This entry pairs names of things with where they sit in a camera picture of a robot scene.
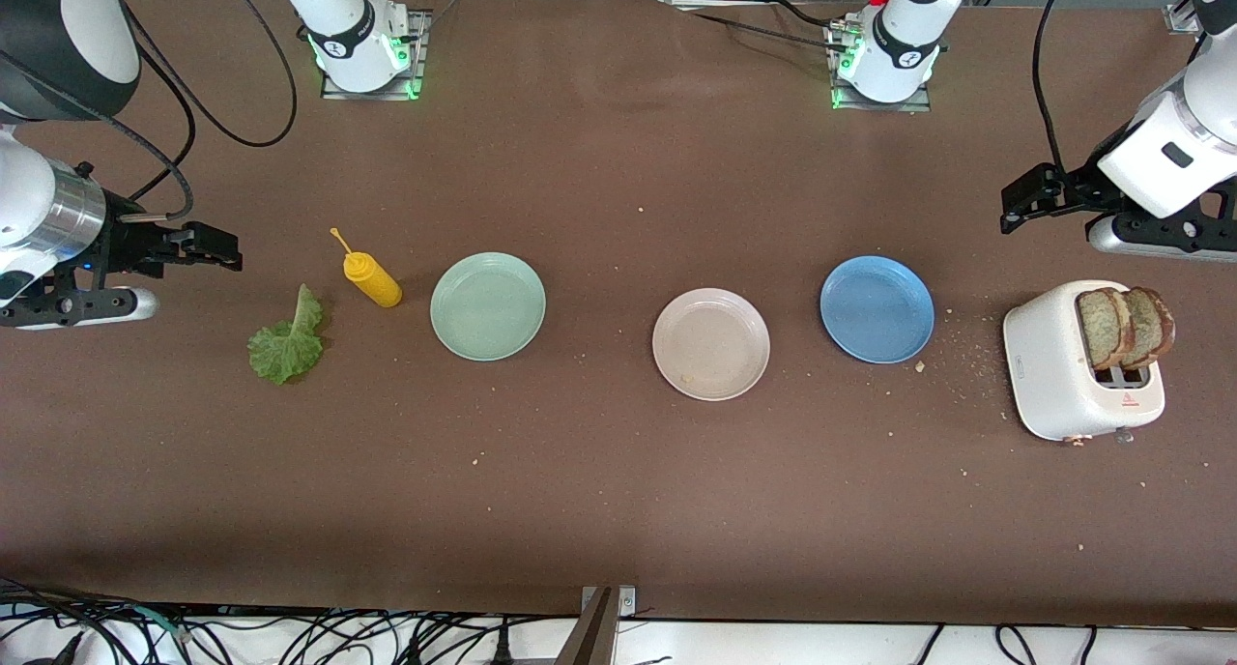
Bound green lettuce leaf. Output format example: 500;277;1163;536
247;283;326;386

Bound brown bread slice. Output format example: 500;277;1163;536
1076;288;1134;371
1121;286;1176;368

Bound yellow squeeze bottle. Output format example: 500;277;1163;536
330;227;403;308

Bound blue plate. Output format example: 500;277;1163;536
820;255;935;364

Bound mint green plate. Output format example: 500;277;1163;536
430;252;547;362

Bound beige plate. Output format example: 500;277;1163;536
652;288;771;402

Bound white toaster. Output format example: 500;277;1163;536
1002;279;1166;446

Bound dark metal pole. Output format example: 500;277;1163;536
554;588;619;665

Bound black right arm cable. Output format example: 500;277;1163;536
0;0;299;223

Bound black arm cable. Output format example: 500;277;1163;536
0;0;299;223
1031;0;1079;178

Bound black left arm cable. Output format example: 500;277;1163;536
1031;0;1079;178

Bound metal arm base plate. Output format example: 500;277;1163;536
321;8;431;101
829;22;934;113

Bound thin black table cable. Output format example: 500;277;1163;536
691;0;842;52

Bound teal floor cable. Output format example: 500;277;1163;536
121;605;185;639

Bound silver table edge bracket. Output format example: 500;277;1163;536
582;586;637;618

